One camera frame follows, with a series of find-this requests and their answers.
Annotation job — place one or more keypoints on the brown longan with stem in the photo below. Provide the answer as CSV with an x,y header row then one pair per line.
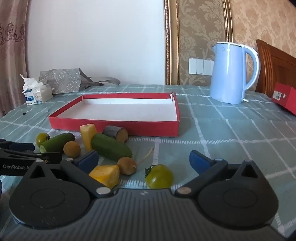
x,y
126,165

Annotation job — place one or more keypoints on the gold wall moulding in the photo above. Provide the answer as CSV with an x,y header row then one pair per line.
x,y
227,20
171,41

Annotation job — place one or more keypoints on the red cardboard box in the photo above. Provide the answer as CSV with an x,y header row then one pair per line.
x,y
289,99

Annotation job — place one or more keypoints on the pink patterned curtain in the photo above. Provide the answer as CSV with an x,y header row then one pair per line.
x,y
11,58

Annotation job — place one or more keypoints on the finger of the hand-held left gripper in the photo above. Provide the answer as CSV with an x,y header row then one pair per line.
x,y
20,146
50,157

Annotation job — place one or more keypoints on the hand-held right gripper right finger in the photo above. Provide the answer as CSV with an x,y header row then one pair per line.
x,y
198,161

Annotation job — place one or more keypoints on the light blue electric kettle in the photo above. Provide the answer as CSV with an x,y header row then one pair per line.
x,y
227,76

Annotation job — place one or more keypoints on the red cardboard tray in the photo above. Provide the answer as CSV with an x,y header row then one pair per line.
x,y
150,128

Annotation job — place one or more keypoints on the green cucumber piece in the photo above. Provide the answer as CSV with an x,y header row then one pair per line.
x,y
111,147
57,141

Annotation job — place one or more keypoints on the green cherry tomato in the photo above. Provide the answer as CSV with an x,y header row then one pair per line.
x,y
41,138
160,177

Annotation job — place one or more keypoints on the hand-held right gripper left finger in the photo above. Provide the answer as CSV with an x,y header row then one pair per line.
x,y
89,161

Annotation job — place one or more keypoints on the green checked tablecloth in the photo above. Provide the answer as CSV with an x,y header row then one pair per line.
x,y
231,139

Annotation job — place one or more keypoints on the white tissue pack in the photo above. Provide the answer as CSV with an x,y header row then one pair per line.
x,y
38,95

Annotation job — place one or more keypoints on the grey patterned gift bag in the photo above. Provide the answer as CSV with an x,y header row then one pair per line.
x,y
62,80

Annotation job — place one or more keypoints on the white wall switch panel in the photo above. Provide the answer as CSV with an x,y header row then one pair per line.
x,y
200,66

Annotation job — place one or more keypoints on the wooden chair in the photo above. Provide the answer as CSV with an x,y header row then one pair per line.
x,y
277,67

